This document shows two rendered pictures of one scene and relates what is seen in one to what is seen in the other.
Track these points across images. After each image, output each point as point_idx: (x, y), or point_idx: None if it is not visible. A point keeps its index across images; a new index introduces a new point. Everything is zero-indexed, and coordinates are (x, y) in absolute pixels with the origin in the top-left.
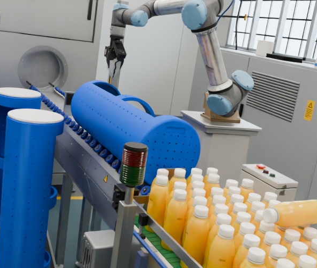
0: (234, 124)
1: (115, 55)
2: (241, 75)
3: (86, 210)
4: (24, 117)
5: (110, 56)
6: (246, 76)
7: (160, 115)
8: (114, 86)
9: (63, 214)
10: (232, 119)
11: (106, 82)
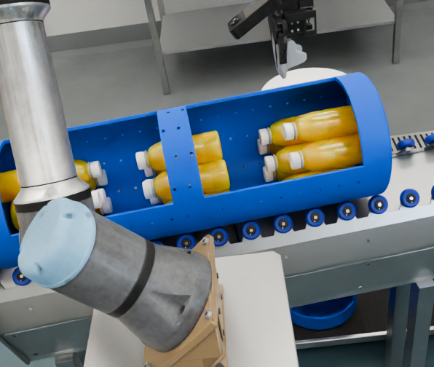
0: (125, 357)
1: (271, 25)
2: (46, 219)
3: (408, 335)
4: (277, 83)
5: (269, 25)
6: (43, 236)
7: (1, 143)
8: (352, 108)
9: (389, 299)
10: (145, 352)
11: (349, 90)
